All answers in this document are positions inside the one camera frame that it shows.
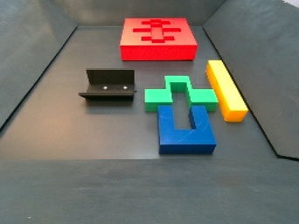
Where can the green cross-shaped block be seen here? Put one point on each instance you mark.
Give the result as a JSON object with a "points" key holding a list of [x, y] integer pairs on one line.
{"points": [[179, 84]]}

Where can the yellow long bar block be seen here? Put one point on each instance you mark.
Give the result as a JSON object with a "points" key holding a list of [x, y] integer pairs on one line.
{"points": [[232, 107]]}

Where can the black L-shaped fixture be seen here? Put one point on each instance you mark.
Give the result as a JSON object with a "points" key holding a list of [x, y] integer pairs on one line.
{"points": [[109, 84]]}

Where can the blue U-shaped block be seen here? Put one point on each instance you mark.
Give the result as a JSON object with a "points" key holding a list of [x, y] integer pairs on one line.
{"points": [[185, 141]]}

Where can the red board with cutouts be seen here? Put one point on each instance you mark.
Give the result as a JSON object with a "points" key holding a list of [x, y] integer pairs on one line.
{"points": [[157, 39]]}

